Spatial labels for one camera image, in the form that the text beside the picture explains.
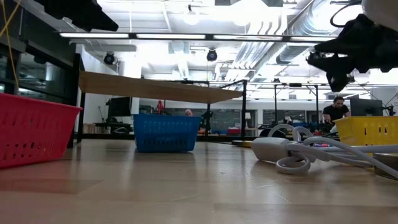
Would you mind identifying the white lamp with cord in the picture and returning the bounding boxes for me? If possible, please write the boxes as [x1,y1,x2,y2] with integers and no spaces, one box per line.
[251,123,398,180]

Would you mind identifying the black overhead frame bar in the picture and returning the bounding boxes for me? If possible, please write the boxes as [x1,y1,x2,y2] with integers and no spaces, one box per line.
[58,32,339,42]

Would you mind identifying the yellow hanging cable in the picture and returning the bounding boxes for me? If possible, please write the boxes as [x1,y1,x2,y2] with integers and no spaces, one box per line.
[0,0,20,94]

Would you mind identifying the blue plastic basket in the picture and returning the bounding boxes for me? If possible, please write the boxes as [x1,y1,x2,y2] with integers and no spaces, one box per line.
[132,113,202,154]

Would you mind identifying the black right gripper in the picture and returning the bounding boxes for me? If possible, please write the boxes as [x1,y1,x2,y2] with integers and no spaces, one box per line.
[306,13,398,93]

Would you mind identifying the yellow plastic basket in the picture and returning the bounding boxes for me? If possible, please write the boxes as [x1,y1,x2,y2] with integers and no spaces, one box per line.
[333,115,398,156]

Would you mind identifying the red plastic basket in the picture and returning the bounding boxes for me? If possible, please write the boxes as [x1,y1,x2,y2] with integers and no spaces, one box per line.
[0,92,83,169]

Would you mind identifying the wooden shelf riser black legs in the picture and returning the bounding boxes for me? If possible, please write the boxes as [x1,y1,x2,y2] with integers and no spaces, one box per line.
[76,70,248,147]

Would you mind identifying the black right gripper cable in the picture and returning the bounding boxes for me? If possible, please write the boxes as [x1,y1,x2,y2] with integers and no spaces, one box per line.
[328,2,364,30]

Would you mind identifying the black monitor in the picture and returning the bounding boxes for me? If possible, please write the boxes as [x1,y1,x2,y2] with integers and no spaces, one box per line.
[106,96,134,118]
[349,98,384,118]

